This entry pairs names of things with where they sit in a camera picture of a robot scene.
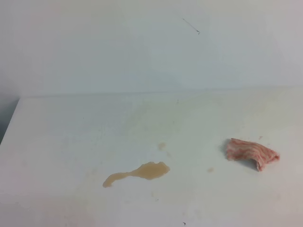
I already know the brown coffee spill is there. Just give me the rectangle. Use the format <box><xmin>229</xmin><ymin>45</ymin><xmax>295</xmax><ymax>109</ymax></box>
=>
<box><xmin>103</xmin><ymin>162</ymin><xmax>170</xmax><ymax>188</ymax></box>

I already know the pink striped rag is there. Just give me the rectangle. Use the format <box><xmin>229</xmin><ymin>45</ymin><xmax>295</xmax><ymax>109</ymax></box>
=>
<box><xmin>225</xmin><ymin>138</ymin><xmax>280</xmax><ymax>172</ymax></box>

